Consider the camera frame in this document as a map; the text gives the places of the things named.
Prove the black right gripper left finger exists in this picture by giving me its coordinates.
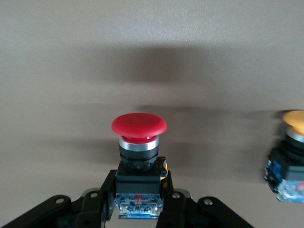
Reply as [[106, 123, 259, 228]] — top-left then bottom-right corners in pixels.
[[0, 169, 117, 228]]

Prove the yellow mushroom push button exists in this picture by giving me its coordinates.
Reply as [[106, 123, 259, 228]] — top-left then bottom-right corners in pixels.
[[263, 109, 304, 203]]

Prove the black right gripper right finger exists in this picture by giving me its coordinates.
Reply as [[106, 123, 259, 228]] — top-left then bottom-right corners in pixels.
[[156, 171, 253, 228]]

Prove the red mushroom push button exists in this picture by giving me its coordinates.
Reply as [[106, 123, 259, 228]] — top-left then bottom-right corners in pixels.
[[111, 112, 170, 220]]

